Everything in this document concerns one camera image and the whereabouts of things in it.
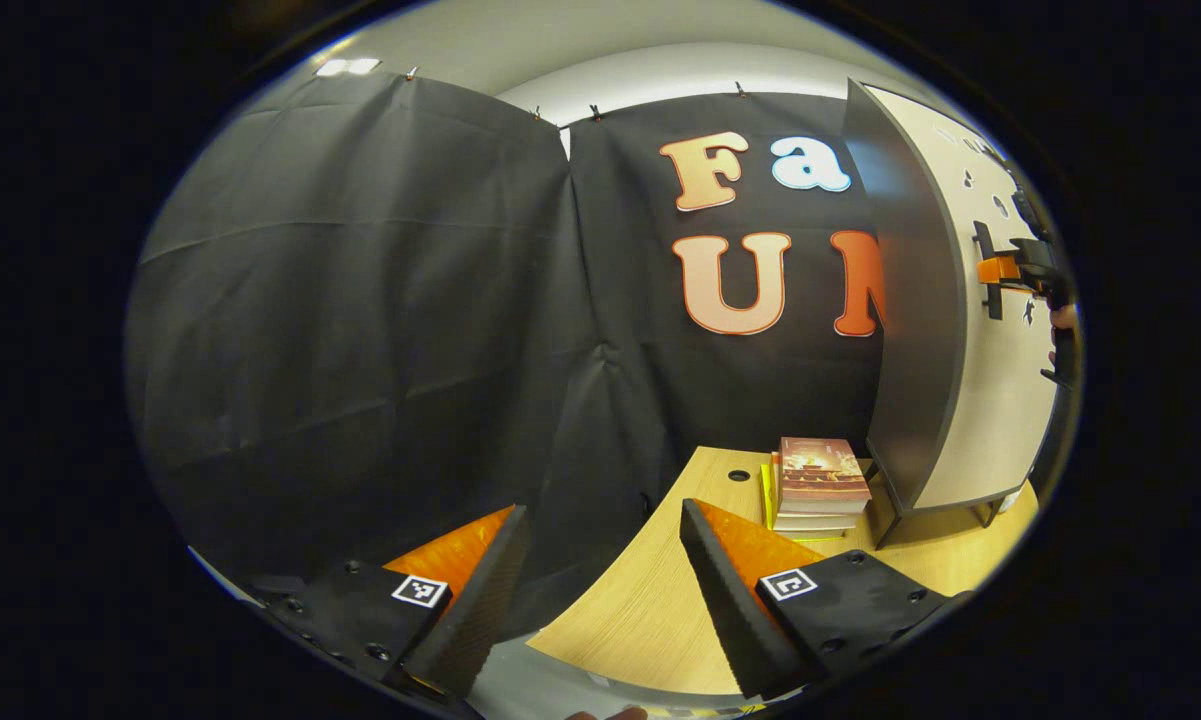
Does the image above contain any beige cabinet door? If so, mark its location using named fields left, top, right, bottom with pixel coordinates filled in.
left=850, top=80, right=1066, bottom=516

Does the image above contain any grey cabinet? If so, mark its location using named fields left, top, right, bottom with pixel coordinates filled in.
left=842, top=78, right=1066, bottom=549

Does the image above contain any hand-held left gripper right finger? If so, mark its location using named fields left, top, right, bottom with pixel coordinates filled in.
left=679, top=496, right=973, bottom=703

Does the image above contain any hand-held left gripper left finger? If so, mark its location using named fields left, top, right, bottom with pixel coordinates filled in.
left=245, top=503, right=531, bottom=703

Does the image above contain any red cover book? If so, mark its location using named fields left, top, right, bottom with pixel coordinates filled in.
left=775, top=437, right=873, bottom=516

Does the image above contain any thin grey book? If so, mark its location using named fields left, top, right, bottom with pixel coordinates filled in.
left=772, top=512, right=861, bottom=532

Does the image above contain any black backdrop cloth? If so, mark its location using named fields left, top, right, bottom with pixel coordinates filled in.
left=125, top=68, right=1081, bottom=651

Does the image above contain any black cabinet door handle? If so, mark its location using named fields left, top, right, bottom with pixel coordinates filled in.
left=972, top=220, right=1007, bottom=322

